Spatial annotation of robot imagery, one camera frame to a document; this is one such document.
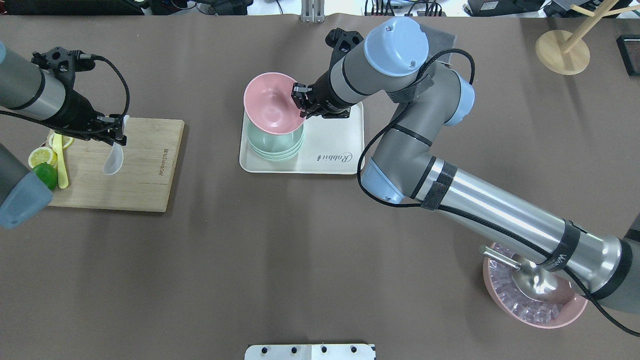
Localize large pink bowl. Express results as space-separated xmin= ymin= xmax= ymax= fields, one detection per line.
xmin=478 ymin=243 xmax=588 ymax=329

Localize white serving tray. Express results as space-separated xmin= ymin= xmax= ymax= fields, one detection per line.
xmin=238 ymin=102 xmax=365 ymax=175

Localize bamboo cutting board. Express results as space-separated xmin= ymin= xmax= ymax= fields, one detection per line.
xmin=51 ymin=117 xmax=185 ymax=212

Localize green bowl stack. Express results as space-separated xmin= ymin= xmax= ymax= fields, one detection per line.
xmin=247 ymin=121 xmax=306 ymax=161

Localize lemon slice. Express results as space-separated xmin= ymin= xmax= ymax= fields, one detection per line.
xmin=46 ymin=132 xmax=75 ymax=150
xmin=27 ymin=146 xmax=58 ymax=169

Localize small pink bowl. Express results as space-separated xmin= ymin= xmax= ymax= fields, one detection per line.
xmin=243 ymin=72 xmax=305 ymax=135

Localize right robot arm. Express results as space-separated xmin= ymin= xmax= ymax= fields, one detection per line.
xmin=291 ymin=17 xmax=640 ymax=313

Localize white camera mast base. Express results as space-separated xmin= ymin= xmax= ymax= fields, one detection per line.
xmin=244 ymin=343 xmax=377 ymax=360

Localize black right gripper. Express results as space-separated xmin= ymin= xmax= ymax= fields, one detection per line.
xmin=291 ymin=28 xmax=364 ymax=119

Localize white ceramic spoon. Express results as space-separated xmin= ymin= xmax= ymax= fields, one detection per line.
xmin=102 ymin=142 xmax=124 ymax=176

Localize metal ice scoop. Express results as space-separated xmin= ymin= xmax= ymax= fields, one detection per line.
xmin=478 ymin=245 xmax=576 ymax=305

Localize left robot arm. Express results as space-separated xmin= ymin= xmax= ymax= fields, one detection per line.
xmin=0 ymin=43 xmax=130 ymax=229

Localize green lime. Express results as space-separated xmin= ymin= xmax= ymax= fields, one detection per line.
xmin=32 ymin=162 xmax=58 ymax=191

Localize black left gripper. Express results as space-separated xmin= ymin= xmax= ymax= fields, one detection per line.
xmin=30 ymin=47 xmax=127 ymax=147

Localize aluminium frame post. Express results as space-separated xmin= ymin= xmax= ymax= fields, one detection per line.
xmin=300 ymin=0 xmax=325 ymax=23

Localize wooden mug tree stand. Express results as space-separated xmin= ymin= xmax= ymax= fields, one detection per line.
xmin=535 ymin=0 xmax=640 ymax=76

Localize clear ice cubes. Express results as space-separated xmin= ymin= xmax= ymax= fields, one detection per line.
xmin=487 ymin=259 xmax=563 ymax=325

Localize grey folded cloth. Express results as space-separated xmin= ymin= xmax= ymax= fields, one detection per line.
xmin=420 ymin=24 xmax=458 ymax=60

